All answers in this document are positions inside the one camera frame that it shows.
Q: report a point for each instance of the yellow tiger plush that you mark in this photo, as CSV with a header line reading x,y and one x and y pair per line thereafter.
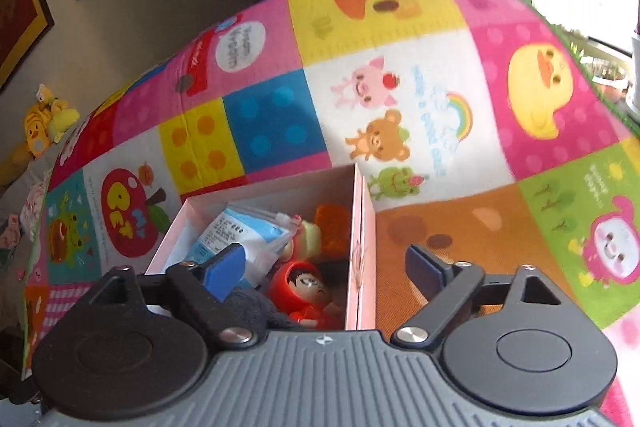
x,y
37,132

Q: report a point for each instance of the pink cardboard box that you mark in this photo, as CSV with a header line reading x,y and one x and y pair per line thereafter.
x,y
362,257

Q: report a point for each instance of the yellow duck plush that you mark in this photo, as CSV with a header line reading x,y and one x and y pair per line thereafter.
x,y
60,112

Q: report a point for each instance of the white plant pot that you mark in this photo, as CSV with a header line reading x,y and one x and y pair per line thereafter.
x,y
635,72

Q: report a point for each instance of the small potted plant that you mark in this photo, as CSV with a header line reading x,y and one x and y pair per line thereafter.
x,y
607,82

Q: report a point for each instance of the black plush toy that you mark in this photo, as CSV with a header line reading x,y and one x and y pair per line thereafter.
x,y
255,312

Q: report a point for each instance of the red hooded doll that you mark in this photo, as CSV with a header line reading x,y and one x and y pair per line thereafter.
x,y
300,292

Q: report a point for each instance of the blue white tissue pack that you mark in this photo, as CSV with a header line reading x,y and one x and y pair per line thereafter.
x,y
240,232

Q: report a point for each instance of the orange plastic toy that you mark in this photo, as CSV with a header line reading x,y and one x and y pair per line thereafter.
x,y
334,229

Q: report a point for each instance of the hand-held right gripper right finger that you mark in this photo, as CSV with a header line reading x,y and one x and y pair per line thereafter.
x,y
425,269

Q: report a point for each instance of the long yellow plush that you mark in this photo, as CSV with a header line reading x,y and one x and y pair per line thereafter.
x,y
12,167

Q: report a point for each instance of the pink white cloth toy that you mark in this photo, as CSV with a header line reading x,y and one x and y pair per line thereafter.
x,y
36,204

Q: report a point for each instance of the grey sofa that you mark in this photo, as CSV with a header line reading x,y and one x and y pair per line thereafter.
x,y
12,199

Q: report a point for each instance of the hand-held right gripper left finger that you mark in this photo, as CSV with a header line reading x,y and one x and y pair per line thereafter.
x,y
225,269

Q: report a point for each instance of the colorful cartoon play mat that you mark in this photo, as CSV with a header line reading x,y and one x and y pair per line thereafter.
x,y
450,57

